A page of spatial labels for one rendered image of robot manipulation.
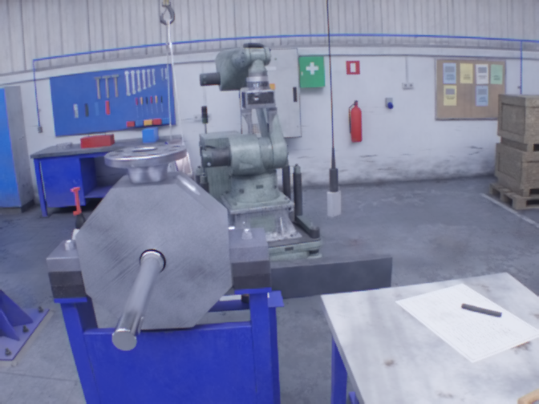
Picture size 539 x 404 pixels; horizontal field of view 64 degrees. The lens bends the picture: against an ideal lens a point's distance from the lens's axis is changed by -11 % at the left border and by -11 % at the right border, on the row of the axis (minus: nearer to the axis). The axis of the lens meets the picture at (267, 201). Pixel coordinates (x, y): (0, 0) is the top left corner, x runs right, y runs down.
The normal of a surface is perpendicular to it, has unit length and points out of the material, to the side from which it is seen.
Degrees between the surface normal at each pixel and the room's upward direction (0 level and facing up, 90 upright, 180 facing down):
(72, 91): 90
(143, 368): 90
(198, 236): 90
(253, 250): 90
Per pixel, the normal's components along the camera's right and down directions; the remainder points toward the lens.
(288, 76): 0.05, 0.26
